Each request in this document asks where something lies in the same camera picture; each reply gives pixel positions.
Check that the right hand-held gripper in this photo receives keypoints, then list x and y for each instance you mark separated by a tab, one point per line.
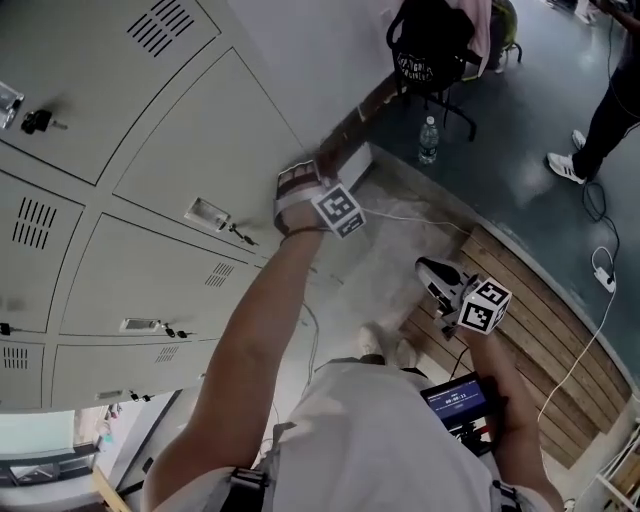
485	305

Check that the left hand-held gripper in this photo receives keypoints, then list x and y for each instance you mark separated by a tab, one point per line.
337	210

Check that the grey metal locker door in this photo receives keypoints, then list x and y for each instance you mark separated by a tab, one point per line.
210	150

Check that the person's left forearm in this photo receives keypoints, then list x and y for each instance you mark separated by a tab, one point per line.
260	310

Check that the person's right forearm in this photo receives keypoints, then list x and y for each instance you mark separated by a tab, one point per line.
505	400

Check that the grey metal locker wall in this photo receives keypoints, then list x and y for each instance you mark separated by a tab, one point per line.
150	280

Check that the person's left hand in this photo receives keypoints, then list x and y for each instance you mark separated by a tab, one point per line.
298	181

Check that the black wrist band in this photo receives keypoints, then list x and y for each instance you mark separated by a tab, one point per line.
300	231

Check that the person's right shoe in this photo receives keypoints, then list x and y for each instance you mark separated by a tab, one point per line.
406	352

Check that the wooden plank platform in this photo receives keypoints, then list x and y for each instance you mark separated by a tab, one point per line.
525	310

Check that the person's left shoe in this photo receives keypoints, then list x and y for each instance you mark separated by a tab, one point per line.
372	342

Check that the key in locker lock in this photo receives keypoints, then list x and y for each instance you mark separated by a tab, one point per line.
242	235

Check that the clear plastic water bottle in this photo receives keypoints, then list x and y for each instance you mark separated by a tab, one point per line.
428	142

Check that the brown skirting board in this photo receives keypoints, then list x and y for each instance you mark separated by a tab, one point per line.
375	102

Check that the black waist-mounted monitor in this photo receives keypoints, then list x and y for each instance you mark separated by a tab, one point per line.
457	400

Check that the metal clothes rack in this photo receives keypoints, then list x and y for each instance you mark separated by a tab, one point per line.
450	107

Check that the white power strip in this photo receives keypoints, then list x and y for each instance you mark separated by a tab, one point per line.
604	279

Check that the person's white t-shirt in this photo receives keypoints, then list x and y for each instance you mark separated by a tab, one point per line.
380	440

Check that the black tote bag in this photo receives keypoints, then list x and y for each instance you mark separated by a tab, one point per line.
425	45

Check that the pink hanging garment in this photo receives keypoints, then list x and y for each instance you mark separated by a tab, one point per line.
475	35

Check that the yellow green bag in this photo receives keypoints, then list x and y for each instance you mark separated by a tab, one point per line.
506	25

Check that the black metal shelf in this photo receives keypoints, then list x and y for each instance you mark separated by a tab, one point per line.
45	457

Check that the black red monitor mount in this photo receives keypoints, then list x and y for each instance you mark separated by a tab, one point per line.
475	437

